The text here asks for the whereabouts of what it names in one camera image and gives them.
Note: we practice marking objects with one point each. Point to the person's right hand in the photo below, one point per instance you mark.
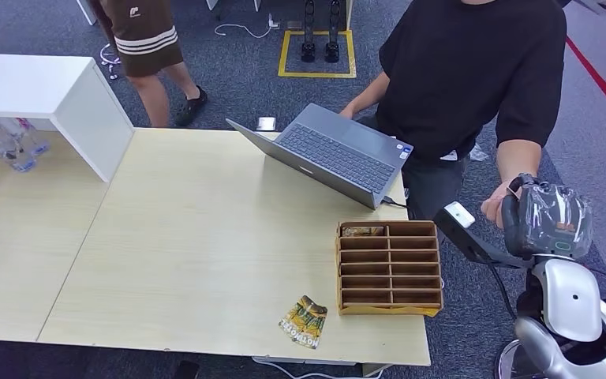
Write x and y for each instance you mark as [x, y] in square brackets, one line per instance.
[348, 111]

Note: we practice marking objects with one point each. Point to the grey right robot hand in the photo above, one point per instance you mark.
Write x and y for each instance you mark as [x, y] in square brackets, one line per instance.
[548, 230]

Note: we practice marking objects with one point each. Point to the person's left hand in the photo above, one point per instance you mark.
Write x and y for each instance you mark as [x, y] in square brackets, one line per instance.
[493, 209]

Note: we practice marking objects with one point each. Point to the person's right forearm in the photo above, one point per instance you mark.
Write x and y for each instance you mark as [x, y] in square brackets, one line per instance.
[371, 94]

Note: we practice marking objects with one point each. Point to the person's left forearm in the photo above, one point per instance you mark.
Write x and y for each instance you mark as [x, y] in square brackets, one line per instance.
[517, 162]

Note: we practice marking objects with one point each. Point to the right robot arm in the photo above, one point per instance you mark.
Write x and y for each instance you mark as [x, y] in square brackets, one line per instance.
[569, 298]

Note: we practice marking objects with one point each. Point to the clear plastic hand cover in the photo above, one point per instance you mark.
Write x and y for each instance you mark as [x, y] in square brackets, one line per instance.
[554, 209]

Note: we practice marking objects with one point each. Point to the autumn picture card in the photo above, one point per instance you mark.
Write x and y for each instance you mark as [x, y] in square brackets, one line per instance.
[292, 319]
[316, 329]
[363, 231]

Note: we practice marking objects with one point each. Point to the person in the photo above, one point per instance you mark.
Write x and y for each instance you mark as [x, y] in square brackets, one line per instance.
[141, 31]
[465, 68]

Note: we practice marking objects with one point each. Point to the wooden card rack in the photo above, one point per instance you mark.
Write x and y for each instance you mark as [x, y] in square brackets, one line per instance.
[389, 311]

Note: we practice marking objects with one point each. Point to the grey laptop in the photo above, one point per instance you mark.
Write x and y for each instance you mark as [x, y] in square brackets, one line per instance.
[334, 151]

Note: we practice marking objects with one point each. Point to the crumpled clear plastic wrapper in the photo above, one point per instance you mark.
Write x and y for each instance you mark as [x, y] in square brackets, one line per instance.
[478, 153]

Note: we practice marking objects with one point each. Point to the small silver box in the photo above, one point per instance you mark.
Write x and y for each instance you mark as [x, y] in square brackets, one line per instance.
[266, 124]

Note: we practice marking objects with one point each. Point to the white desk shelf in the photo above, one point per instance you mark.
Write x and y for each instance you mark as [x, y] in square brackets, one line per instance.
[31, 83]

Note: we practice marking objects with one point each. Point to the black stand post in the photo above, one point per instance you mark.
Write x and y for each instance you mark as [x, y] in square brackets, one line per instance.
[308, 31]
[333, 31]

